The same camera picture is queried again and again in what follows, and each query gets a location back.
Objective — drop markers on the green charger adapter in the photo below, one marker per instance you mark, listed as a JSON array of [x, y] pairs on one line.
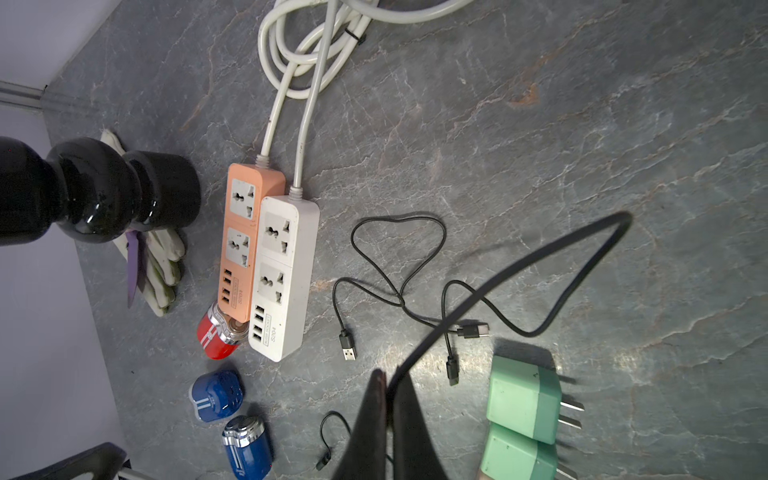
[[510, 455], [527, 399]]

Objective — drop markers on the potted green plant black vase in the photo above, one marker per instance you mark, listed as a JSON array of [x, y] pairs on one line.
[[92, 192]]

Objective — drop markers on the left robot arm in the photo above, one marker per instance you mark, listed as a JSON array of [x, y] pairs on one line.
[[106, 461]]

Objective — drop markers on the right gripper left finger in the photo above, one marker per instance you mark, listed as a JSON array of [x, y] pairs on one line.
[[365, 455]]

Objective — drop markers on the green charger adapter top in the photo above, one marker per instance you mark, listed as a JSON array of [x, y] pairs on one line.
[[527, 399]]

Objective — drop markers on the blue electric shaver lower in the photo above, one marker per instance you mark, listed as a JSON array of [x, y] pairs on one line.
[[247, 447]]

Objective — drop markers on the green charger adapter middle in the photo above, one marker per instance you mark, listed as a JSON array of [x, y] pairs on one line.
[[510, 455]]

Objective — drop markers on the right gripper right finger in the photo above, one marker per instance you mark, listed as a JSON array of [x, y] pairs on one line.
[[413, 452]]

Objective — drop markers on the blue electric shaver upper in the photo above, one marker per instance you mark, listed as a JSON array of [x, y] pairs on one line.
[[216, 396]]

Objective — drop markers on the orange power strip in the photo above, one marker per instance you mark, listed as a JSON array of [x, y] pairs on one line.
[[247, 186]]

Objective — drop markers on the red electric shaver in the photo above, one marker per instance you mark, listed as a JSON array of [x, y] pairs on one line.
[[220, 334]]

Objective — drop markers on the blue electric shaver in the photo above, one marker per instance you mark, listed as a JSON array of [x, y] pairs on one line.
[[247, 447], [216, 396]]

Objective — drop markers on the white power strip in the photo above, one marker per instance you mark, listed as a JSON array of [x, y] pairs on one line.
[[286, 241]]

